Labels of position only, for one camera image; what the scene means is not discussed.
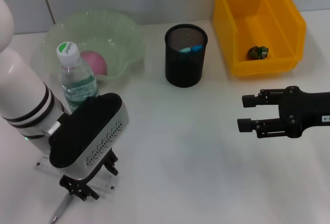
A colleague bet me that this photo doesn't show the blue scissors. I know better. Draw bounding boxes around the blue scissors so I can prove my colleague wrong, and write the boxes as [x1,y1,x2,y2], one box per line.
[178,43,204,54]

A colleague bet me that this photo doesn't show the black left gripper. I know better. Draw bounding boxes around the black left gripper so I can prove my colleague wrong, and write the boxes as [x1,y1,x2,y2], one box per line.
[59,151,120,202]

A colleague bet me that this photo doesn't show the black mesh pen holder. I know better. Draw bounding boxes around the black mesh pen holder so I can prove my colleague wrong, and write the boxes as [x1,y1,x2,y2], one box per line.
[164,24,209,89]

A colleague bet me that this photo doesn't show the silver pen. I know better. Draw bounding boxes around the silver pen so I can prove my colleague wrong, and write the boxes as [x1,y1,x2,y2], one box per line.
[50,193,73,224]

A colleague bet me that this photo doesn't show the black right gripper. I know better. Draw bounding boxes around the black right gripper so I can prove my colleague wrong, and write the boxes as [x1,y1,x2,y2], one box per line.
[237,85,330,139]

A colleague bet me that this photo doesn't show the yellow plastic bin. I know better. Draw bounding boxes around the yellow plastic bin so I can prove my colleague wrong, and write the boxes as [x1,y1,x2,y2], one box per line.
[212,0,307,76]

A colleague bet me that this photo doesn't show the pink peach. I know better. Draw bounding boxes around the pink peach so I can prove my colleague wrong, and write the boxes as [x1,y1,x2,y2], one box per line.
[80,50,108,76]

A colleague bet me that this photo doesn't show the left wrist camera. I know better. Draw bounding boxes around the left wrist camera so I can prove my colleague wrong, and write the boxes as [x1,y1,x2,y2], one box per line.
[47,92,129,181]

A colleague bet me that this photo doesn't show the green glass fruit bowl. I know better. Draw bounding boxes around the green glass fruit bowl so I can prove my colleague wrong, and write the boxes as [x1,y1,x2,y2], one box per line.
[32,8,146,85]

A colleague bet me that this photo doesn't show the transparent plastic ruler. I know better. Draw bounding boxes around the transparent plastic ruler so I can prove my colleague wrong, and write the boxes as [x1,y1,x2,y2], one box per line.
[32,155,121,195]

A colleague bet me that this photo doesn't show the clear water bottle green label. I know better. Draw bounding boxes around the clear water bottle green label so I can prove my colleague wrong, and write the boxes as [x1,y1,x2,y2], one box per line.
[56,41,101,114]

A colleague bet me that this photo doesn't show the green plastic wrapper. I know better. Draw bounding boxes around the green plastic wrapper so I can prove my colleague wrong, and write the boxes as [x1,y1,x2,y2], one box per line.
[247,45,269,61]

